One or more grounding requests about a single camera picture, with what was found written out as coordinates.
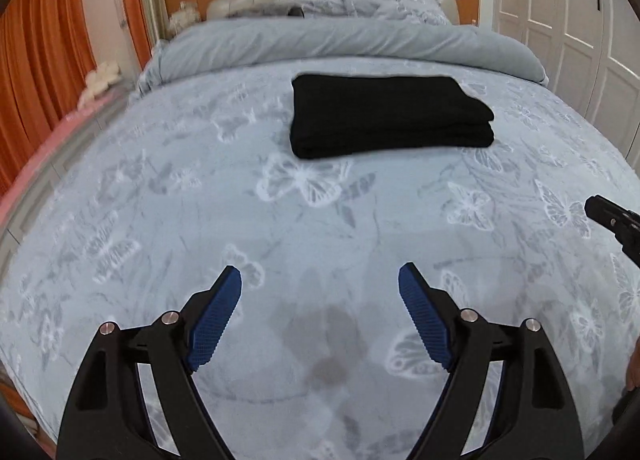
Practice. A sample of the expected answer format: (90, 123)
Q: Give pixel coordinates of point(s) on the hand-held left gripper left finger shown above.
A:
(212, 325)

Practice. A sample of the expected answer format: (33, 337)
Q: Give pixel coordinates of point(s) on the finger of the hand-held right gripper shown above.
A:
(610, 212)

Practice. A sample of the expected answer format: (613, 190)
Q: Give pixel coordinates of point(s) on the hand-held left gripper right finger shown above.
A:
(427, 320)

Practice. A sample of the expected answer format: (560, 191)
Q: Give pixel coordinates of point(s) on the black pants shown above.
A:
(380, 114)

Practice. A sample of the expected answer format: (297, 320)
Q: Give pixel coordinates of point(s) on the person's right hand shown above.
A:
(634, 365)

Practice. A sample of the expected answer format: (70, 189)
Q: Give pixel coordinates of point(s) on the grey butterfly print bed sheet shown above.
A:
(300, 240)

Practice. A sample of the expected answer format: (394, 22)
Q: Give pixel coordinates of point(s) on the white panelled wardrobe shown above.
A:
(550, 14)

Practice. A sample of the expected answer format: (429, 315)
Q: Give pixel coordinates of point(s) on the pink window seat cushion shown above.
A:
(65, 124)

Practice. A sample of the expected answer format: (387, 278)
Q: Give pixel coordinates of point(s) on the white flower plush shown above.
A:
(102, 77)

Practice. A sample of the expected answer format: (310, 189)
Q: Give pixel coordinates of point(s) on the plain grey duvet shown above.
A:
(325, 39)

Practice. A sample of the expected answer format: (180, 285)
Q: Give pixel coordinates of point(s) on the grey butterfly print pillow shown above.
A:
(380, 7)

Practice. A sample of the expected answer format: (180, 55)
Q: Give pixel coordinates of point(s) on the white bedside ornament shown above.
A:
(185, 17)

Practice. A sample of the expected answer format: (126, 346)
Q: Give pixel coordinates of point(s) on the wide orange curtain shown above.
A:
(40, 64)

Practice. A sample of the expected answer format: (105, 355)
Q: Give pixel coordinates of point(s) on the narrow orange curtain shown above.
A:
(132, 4)

